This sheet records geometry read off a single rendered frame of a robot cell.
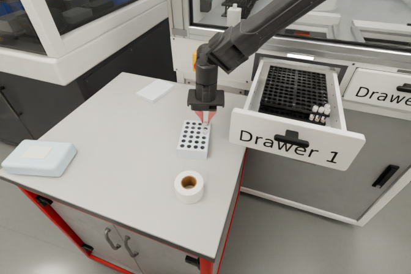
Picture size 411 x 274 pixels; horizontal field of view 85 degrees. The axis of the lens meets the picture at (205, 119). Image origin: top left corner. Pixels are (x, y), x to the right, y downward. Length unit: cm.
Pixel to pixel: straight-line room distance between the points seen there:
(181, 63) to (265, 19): 52
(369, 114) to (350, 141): 42
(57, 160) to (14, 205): 114
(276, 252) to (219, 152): 83
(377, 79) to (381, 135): 26
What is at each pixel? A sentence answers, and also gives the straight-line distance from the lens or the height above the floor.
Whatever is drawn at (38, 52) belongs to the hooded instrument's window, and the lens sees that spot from 102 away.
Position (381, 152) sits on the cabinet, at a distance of 112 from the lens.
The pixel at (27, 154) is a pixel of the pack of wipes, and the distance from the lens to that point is 77.
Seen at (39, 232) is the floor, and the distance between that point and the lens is 164.
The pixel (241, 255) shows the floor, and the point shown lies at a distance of 134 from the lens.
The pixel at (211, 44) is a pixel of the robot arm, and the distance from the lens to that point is 53.
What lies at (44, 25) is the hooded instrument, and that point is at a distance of 94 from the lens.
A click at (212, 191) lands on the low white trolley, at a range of 59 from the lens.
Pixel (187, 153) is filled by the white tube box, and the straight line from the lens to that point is 64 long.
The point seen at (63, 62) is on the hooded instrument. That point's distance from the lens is 99.
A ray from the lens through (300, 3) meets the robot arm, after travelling 48.
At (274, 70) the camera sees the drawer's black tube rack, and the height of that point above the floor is 90.
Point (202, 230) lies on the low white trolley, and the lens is 55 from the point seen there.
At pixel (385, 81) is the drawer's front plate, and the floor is 91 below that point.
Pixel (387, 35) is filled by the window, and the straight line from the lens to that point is 85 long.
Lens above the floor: 127
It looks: 41 degrees down
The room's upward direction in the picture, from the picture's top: straight up
